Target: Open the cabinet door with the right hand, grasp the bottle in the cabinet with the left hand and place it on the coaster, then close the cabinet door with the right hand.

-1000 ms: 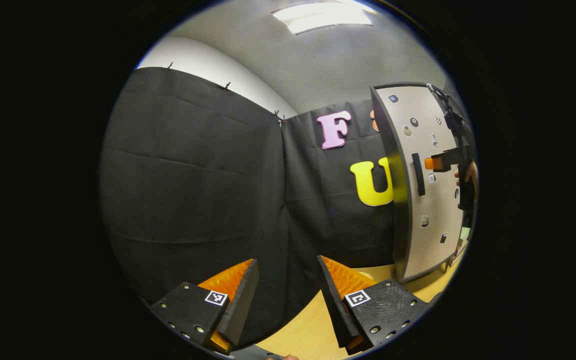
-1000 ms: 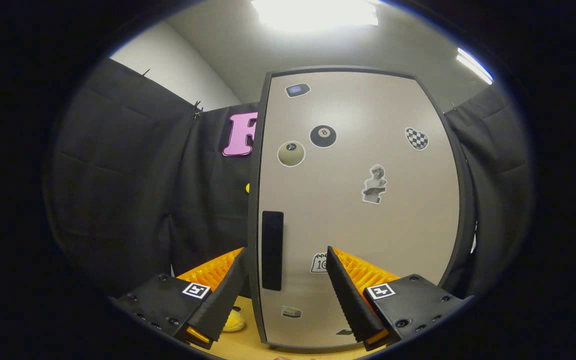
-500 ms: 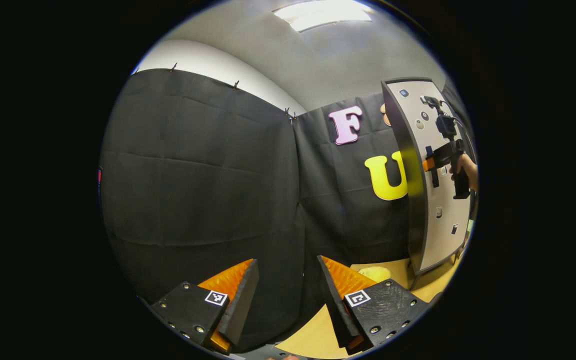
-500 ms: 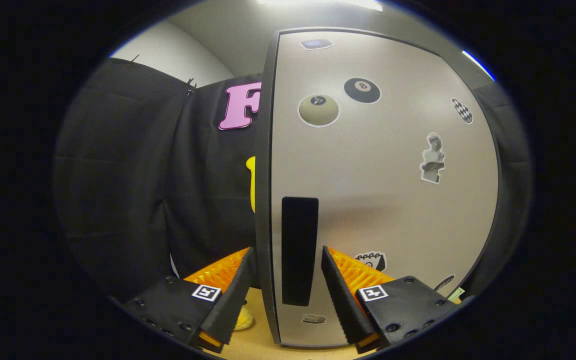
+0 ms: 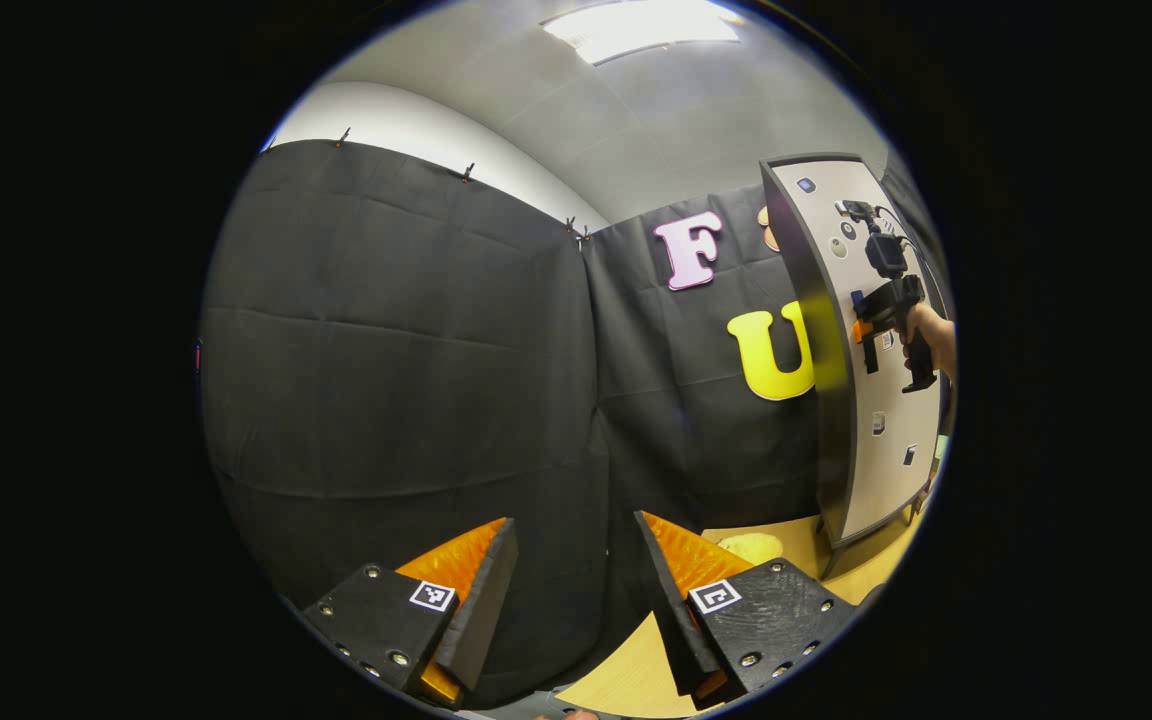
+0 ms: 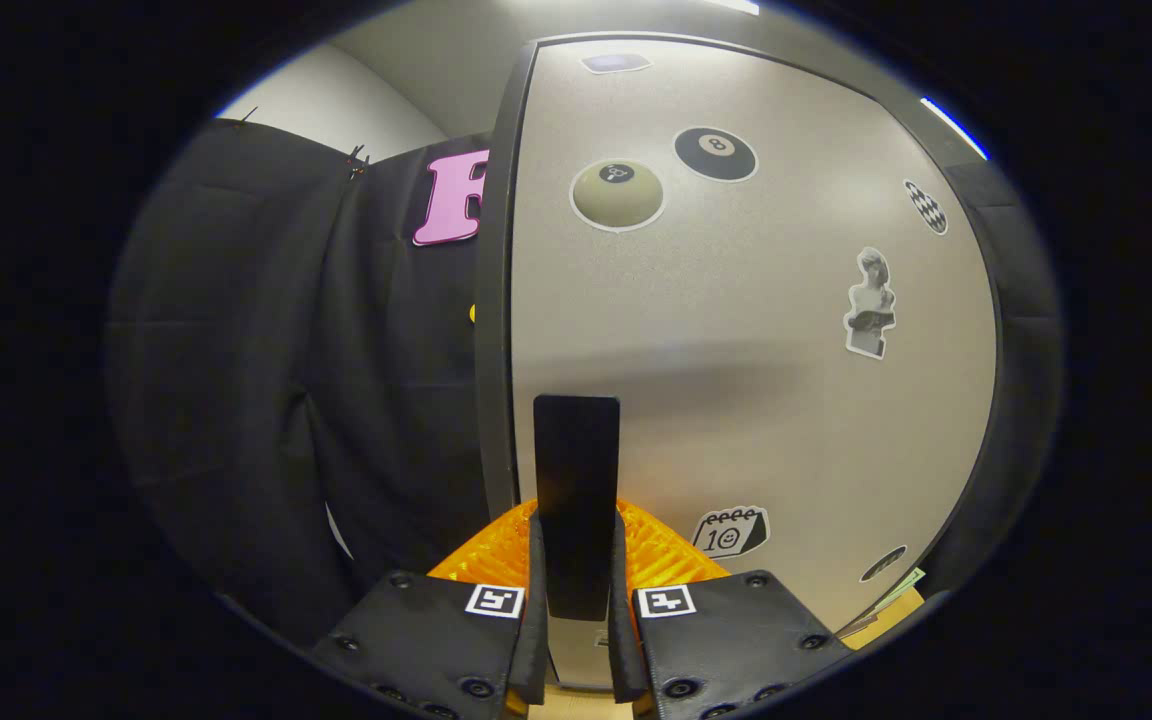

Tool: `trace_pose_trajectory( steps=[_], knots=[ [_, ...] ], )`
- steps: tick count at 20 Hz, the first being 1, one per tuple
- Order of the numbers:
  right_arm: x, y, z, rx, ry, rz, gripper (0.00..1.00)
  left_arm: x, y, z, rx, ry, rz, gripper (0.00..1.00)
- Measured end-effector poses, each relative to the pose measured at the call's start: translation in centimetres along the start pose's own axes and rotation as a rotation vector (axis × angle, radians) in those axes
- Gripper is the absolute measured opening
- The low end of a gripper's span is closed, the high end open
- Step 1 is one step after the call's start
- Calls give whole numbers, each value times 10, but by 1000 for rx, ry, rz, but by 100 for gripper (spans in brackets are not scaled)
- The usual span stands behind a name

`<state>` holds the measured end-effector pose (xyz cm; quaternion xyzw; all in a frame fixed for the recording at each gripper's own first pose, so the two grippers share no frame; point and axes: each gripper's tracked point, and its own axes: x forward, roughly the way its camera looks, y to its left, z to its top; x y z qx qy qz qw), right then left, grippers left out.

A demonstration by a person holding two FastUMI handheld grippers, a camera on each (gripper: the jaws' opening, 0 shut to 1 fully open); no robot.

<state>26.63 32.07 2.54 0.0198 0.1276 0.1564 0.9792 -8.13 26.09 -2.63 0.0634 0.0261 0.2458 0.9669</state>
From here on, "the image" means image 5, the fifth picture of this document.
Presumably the ceiling light panel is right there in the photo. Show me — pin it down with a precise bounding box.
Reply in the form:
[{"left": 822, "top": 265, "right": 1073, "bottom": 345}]
[{"left": 541, "top": 0, "right": 743, "bottom": 67}]

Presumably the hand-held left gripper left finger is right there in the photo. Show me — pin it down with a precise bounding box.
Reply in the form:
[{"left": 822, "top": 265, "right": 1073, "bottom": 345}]
[{"left": 299, "top": 516, "right": 520, "bottom": 712}]

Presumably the black backdrop cloth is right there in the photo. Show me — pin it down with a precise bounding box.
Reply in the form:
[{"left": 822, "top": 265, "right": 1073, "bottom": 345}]
[{"left": 198, "top": 140, "right": 952, "bottom": 706}]

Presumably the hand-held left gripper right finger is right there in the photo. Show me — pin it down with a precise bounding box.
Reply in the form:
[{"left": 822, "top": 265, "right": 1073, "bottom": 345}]
[{"left": 633, "top": 510, "right": 859, "bottom": 712}]

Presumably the dark grey cabinet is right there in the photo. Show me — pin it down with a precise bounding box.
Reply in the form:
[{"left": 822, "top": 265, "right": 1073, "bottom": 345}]
[{"left": 759, "top": 152, "right": 947, "bottom": 549}]

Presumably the beige cabinet door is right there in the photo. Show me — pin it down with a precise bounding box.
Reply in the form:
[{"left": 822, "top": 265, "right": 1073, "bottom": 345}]
[{"left": 774, "top": 160, "right": 945, "bottom": 541}]

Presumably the yellow lemon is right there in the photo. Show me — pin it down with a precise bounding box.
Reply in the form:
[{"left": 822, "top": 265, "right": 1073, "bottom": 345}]
[{"left": 716, "top": 533, "right": 785, "bottom": 567}]

